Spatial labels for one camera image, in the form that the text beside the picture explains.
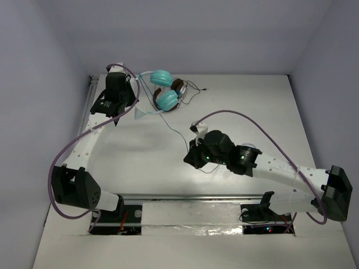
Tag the teal headphones with cable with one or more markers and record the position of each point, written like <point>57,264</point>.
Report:
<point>150,81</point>

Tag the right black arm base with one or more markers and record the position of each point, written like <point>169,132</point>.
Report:
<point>259,219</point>

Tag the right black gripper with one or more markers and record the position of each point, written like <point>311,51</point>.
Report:
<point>193,157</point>

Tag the brown headphones with cable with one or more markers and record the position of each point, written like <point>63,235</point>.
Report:
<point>168,101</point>

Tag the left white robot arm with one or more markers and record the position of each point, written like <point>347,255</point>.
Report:
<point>72,183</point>

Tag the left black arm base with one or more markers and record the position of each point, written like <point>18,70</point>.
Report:
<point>125,220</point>

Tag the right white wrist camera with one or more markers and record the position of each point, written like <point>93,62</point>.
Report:
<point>200,129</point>

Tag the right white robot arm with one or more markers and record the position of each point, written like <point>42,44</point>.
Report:
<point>327,192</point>

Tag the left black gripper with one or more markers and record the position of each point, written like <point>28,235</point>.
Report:
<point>130,93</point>

